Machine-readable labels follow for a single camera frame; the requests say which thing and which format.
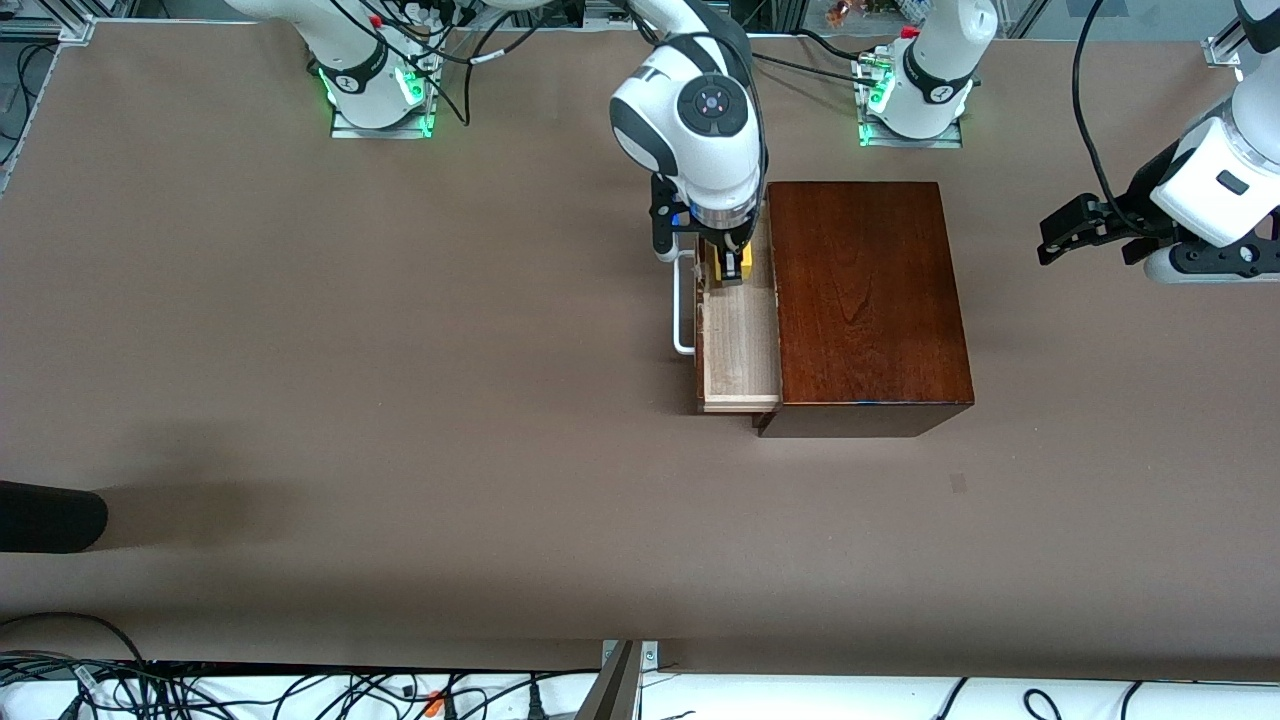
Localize black looping cable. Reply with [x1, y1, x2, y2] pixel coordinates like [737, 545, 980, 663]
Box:
[468, 5, 586, 66]

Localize short black table cable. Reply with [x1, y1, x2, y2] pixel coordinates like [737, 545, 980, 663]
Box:
[795, 27, 873, 63]

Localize aluminium frame profile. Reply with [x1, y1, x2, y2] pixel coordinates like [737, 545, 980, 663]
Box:
[0, 0, 97, 43]
[1203, 0, 1280, 69]

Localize wooden drawer with white handle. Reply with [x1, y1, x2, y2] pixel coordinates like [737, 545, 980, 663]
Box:
[672, 225, 784, 415]

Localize dark brown wooden cabinet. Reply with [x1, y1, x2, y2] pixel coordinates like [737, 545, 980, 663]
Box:
[765, 181, 976, 439]

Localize black rounded cylinder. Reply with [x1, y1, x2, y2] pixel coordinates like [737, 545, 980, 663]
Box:
[0, 480, 109, 554]

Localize tangled black cable bundle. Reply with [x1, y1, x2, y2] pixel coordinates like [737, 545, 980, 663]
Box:
[0, 612, 601, 720]

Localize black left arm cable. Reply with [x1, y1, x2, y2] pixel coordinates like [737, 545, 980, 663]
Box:
[1073, 0, 1141, 216]

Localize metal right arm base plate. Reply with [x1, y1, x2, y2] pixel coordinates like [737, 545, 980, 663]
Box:
[330, 28, 439, 140]

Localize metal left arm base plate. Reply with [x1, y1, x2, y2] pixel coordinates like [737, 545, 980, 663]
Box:
[853, 55, 966, 150]

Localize long black table cable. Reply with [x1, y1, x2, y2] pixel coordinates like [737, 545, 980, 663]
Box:
[750, 48, 869, 83]

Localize metal bracket with strut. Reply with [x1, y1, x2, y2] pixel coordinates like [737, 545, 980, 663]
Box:
[575, 640, 661, 720]

